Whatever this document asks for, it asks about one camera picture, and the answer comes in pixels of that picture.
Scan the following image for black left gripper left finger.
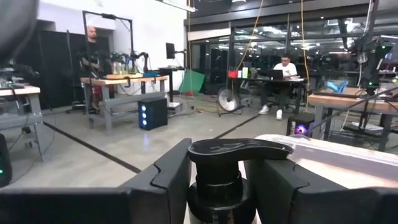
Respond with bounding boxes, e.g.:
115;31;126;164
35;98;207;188
0;138;193;224

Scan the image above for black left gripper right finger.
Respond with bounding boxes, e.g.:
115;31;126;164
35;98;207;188
244;158;398;224

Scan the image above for clear soap dispenser bottle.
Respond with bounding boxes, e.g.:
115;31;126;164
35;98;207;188
185;138;295;224

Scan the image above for black monitor on arm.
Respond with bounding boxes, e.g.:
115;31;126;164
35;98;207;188
165;42;187;60

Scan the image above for computer tower purple lights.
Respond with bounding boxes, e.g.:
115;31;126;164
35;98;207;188
285;112;315;138

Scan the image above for computer tower blue lights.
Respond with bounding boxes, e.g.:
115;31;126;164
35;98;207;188
137;97;169;131

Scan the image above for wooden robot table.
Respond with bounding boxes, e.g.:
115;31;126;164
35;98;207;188
307;86;398;152

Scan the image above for wooden workbench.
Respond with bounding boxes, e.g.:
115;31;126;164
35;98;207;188
80;73;170;135

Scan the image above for green board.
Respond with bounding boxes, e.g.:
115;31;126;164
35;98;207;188
179;69;206;95

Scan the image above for round floor fan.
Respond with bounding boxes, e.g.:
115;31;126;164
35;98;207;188
216;86;241;113

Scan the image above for blue plastic object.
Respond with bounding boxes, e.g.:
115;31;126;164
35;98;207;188
325;80;349;94

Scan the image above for black monitor stand desk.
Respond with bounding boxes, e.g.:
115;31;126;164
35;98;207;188
157;66;185;103

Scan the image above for black laptop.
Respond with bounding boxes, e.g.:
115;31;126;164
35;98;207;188
267;68;285;80

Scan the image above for black office desk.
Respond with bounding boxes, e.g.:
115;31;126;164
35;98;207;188
242;77;308;114

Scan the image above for black robot arms on workbench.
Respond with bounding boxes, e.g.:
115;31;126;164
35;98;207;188
108;51;150;74

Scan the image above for person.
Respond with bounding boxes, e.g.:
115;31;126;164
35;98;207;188
258;55;300;121
77;26;109;114

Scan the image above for black box green light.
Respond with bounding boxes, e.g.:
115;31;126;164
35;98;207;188
0;133;13;188

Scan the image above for gray metal table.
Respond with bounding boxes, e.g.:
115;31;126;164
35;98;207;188
0;85;46;162

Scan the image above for white ceiling light strip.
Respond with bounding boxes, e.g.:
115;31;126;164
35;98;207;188
155;0;198;12

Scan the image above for thin black diagonal cable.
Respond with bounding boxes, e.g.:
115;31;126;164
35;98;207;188
306;86;398;134

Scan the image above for yellow hanging cable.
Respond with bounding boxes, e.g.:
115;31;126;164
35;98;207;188
300;0;311;111
236;0;265;72

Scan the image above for black metal station frame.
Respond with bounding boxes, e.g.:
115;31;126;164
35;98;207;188
81;10;135;78

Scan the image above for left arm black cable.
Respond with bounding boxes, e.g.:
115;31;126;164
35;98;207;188
0;0;40;63

